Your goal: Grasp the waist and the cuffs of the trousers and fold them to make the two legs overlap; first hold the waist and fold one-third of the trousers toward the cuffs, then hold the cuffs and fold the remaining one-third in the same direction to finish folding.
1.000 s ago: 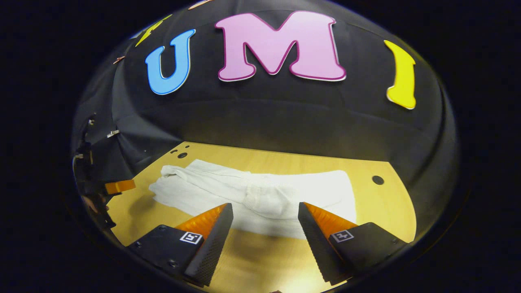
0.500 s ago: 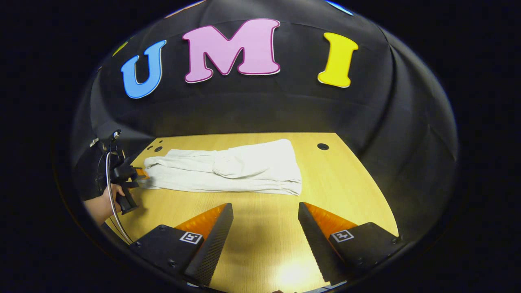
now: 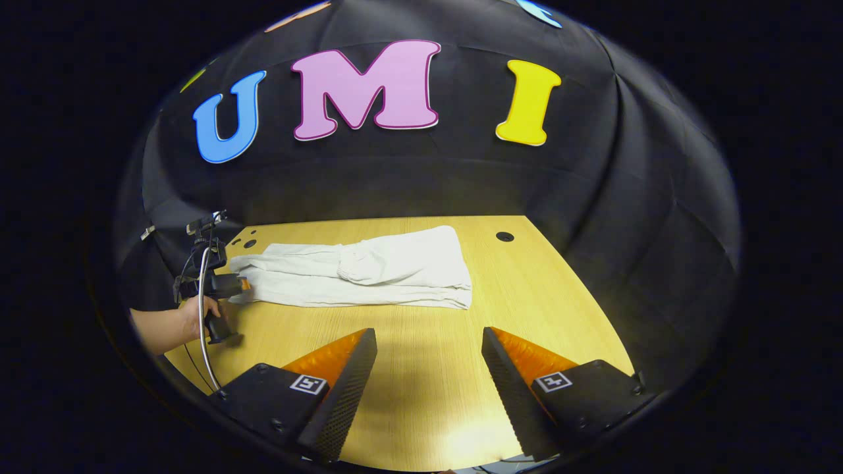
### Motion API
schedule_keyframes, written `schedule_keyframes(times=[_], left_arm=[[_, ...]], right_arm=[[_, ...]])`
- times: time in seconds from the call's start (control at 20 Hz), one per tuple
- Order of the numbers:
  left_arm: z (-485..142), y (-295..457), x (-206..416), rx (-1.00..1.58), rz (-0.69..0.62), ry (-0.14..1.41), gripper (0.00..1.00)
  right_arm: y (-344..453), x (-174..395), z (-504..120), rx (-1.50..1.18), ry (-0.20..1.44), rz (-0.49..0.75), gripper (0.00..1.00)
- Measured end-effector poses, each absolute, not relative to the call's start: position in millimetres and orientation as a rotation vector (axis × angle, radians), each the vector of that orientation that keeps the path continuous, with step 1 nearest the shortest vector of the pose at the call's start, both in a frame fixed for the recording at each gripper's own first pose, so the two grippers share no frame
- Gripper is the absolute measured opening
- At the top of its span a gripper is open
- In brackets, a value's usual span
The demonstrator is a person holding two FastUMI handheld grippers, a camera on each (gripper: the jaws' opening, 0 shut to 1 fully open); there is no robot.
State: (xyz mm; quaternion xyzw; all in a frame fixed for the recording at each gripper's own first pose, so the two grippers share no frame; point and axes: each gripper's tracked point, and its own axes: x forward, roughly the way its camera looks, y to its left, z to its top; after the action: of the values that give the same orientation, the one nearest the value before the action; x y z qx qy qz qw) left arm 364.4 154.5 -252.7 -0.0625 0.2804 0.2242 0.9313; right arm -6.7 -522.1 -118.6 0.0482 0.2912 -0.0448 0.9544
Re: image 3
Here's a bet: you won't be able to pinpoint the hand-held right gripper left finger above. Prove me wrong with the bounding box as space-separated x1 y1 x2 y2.
208 328 379 465

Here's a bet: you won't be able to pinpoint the white jeans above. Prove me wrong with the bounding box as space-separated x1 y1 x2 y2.
227 225 473 310

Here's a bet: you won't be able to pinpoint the black backdrop cloth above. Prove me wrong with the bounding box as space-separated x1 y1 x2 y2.
115 0 742 396

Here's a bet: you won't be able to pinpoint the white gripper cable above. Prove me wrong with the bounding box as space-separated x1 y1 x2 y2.
196 245 222 394

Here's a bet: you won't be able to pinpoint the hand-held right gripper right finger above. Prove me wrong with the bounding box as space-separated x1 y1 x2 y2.
481 327 659 463

